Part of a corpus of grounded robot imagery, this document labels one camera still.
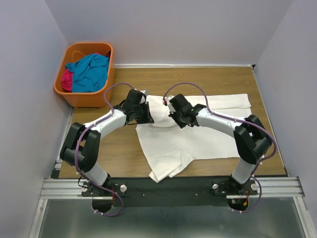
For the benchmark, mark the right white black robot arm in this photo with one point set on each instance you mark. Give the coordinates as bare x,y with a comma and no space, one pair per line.
251,139

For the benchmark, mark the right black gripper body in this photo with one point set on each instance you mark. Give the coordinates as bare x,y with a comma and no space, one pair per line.
176,118

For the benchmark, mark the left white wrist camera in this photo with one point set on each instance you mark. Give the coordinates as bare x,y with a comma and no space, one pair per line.
141,96

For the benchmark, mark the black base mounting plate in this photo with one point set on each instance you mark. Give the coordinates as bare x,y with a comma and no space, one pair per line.
170,192

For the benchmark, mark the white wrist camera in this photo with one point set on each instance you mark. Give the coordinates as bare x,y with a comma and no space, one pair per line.
141,96
167,103

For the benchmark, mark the magenta pink t-shirt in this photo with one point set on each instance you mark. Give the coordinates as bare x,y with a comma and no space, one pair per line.
66,80

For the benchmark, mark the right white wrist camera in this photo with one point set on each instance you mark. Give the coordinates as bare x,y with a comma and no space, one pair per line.
167,103

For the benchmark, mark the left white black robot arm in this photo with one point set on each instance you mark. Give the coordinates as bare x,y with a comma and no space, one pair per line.
81,146

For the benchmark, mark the orange plastic laundry basket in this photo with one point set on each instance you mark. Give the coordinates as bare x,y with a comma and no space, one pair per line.
74,53

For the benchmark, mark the white red printed t-shirt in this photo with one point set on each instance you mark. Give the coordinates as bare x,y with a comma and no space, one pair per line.
169,149

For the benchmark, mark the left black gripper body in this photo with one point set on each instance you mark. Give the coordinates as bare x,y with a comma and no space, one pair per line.
147,113

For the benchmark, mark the teal blue t-shirt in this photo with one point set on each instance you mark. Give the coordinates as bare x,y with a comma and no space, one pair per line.
89,74

